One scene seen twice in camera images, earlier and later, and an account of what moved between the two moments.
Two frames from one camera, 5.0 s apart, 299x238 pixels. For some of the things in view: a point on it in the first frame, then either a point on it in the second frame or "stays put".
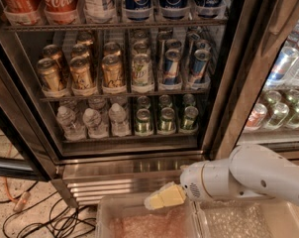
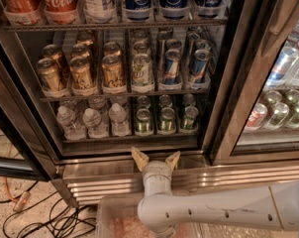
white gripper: (191, 180) to (156, 171)
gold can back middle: (79, 51) stays put
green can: (188, 100) stays put
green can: (167, 120) stays put
